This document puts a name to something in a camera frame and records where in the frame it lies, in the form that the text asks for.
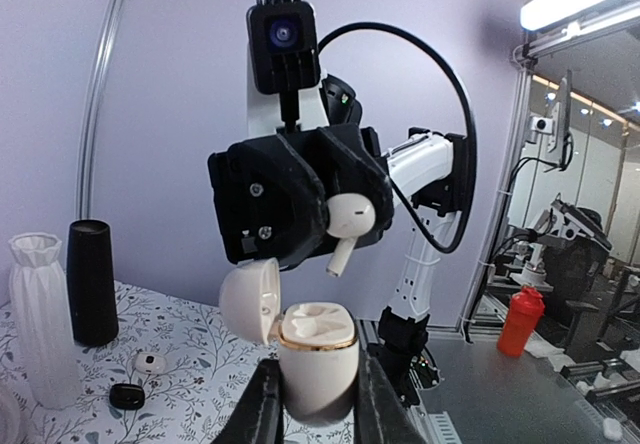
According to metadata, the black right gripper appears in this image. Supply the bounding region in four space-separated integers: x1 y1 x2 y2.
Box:
207 127 394 270

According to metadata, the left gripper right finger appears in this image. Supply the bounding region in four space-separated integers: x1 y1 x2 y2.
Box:
353 349 425 444

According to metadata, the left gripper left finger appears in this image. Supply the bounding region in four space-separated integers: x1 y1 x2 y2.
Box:
214 359 283 444

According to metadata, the beige earbud with stem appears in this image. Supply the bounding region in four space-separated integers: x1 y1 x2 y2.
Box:
326 193 376 277

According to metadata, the beige earbud charging case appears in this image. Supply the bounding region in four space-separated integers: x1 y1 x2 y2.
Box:
219 258 360 427

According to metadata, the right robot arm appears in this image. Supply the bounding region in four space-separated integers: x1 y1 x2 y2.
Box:
207 76 476 406

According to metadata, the small beige earbud case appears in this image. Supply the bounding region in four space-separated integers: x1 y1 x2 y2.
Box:
133 352 167 375

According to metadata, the small black earbud case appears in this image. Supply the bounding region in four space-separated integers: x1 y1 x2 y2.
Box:
108 383 146 411

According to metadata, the floral patterned table mat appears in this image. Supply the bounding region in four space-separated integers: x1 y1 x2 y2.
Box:
0 278 361 444

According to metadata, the red shaker bottle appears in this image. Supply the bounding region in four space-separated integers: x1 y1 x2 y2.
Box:
497 286 545 358

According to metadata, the white ribbed vase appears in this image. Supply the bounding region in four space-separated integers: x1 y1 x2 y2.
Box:
8 233 81 410

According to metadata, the spiral patterned plate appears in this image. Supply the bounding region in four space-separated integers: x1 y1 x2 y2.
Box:
0 385 24 444

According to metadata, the black cylindrical cup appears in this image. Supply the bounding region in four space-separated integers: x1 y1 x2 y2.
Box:
66 219 119 347

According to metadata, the front aluminium rail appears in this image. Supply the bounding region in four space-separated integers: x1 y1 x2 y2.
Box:
356 319 462 443

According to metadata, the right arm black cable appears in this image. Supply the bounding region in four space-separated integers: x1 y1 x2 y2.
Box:
317 22 476 256

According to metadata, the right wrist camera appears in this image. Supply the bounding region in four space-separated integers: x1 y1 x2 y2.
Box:
246 0 321 133

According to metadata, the right aluminium frame post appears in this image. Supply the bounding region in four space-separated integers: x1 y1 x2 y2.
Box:
75 0 126 219

